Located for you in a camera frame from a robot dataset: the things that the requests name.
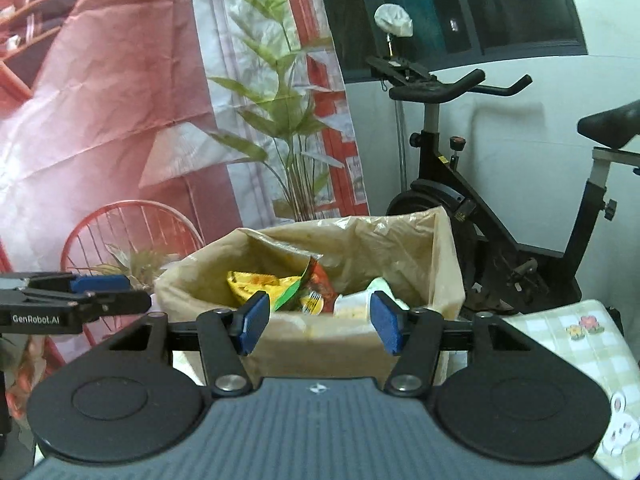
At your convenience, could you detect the black exercise bike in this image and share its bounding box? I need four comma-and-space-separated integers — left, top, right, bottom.
368, 56, 639, 313

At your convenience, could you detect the dark window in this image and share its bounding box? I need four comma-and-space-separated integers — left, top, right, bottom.
323, 0, 587, 82

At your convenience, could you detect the yellow snack bag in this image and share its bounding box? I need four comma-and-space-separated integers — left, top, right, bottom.
227, 271, 300, 310

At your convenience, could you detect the orange snack bag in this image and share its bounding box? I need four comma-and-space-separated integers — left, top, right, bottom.
298, 258, 337, 315

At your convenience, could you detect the cardboard box with plastic liner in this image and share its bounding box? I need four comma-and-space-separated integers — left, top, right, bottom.
155, 207, 465, 384

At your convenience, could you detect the printed room backdrop cloth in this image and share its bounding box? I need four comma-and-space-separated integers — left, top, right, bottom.
0, 0, 371, 421

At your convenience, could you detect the white green cucumber chips bag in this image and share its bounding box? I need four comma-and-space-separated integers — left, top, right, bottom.
333, 278, 409, 320

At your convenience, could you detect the green striped snack packet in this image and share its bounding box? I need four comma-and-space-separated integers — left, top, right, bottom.
271, 278, 302, 312

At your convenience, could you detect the checkered bunny tablecloth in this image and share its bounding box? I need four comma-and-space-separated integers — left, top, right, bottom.
505, 300, 640, 479

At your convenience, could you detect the metal pole with white bag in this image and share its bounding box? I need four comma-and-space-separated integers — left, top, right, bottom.
373, 3, 413, 192

